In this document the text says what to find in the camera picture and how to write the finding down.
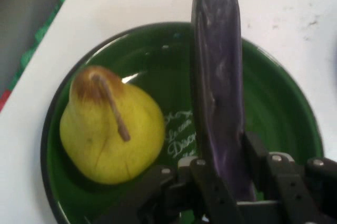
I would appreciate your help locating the dark green round plate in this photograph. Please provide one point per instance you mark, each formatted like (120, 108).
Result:
(276, 102)

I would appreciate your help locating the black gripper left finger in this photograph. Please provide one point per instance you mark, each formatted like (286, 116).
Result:
(208, 197)

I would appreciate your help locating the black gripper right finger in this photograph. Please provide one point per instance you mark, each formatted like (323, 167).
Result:
(295, 187)

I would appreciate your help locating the yellow toy pear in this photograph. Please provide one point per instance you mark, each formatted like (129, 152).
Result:
(105, 139)

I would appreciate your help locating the green studded building block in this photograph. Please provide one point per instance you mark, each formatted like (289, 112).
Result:
(43, 29)

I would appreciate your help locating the purple toy eggplant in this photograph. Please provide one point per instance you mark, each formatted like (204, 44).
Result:
(218, 76)

